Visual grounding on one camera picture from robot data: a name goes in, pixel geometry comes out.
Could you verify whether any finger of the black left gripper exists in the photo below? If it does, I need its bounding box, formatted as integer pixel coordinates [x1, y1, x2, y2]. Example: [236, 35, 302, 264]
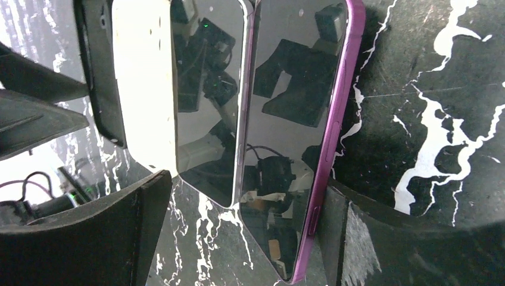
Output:
[1, 44, 89, 104]
[1, 89, 89, 160]

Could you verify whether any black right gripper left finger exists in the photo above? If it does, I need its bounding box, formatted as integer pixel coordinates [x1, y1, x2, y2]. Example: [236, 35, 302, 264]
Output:
[1, 170, 172, 285]

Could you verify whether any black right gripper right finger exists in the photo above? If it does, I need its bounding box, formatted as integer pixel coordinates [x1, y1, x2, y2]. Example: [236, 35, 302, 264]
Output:
[317, 179, 504, 285]

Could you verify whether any black remote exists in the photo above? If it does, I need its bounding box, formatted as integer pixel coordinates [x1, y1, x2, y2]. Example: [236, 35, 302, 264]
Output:
[73, 0, 127, 148]

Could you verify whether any pink phone case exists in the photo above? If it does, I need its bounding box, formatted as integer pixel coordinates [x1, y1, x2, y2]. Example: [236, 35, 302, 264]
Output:
[112, 1, 178, 176]

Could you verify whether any black smartphone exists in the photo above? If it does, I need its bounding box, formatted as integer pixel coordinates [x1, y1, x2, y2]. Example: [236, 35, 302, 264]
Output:
[170, 1, 254, 208]

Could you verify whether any purple smartphone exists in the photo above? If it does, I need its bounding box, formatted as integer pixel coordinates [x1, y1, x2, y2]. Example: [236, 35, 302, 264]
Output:
[239, 0, 366, 284]

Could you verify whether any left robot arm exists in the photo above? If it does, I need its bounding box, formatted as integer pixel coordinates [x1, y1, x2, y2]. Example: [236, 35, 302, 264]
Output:
[1, 44, 92, 226]

